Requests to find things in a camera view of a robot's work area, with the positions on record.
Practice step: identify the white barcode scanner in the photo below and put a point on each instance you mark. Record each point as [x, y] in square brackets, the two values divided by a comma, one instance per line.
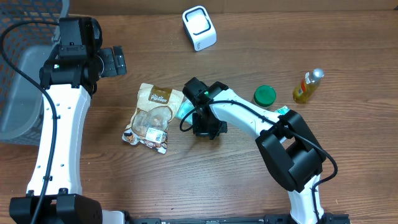
[199, 28]

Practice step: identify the grey plastic mesh basket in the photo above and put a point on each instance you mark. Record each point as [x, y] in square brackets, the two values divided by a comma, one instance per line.
[27, 47]

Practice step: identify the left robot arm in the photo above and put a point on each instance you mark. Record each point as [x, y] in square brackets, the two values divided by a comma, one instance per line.
[67, 81]

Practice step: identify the mint green snack bar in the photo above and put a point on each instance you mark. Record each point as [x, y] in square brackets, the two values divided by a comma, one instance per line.
[184, 109]

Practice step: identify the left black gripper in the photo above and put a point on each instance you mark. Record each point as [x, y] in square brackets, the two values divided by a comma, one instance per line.
[115, 61]

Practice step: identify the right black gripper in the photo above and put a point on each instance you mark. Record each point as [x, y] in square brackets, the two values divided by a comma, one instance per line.
[209, 129]

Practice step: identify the green lid white jar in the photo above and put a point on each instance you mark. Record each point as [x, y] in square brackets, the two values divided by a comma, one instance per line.
[264, 96]

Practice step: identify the green tissue pack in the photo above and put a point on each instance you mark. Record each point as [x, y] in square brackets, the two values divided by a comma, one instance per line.
[283, 110]

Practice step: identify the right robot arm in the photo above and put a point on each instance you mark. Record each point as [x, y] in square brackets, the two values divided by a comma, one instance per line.
[288, 148]

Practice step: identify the brown snack pouch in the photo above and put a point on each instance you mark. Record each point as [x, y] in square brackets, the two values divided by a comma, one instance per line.
[156, 108]

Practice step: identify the yellow oil bottle silver cap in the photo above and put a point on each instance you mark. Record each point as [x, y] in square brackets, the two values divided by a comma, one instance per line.
[307, 86]

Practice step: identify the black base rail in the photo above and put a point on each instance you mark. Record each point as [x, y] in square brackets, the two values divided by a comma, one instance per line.
[327, 218]

